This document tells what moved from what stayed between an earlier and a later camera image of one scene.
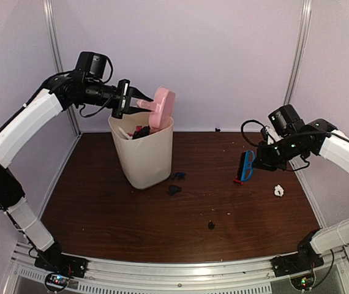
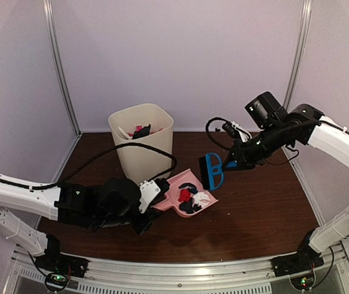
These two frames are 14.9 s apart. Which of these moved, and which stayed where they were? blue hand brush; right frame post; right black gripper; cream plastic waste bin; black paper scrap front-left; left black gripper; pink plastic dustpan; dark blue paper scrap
Moved: dark blue paper scrap; blue hand brush; pink plastic dustpan; left black gripper; right black gripper
Stayed: cream plastic waste bin; right frame post; black paper scrap front-left
